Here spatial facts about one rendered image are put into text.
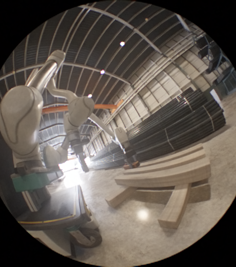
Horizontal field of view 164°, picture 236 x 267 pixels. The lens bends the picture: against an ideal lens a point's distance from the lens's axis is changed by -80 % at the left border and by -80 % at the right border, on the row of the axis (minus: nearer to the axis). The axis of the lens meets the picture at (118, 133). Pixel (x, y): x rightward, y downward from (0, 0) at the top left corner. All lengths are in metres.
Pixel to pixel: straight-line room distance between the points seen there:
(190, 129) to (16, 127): 1.68
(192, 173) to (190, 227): 0.32
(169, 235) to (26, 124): 0.67
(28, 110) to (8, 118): 0.06
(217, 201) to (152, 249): 0.39
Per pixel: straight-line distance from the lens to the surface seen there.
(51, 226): 0.42
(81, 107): 0.40
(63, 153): 1.00
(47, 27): 9.47
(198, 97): 1.72
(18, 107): 0.24
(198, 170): 0.58
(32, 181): 0.39
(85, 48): 9.61
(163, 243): 0.53
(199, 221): 0.56
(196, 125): 1.55
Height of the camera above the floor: 0.50
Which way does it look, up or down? 12 degrees up
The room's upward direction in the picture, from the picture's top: 24 degrees counter-clockwise
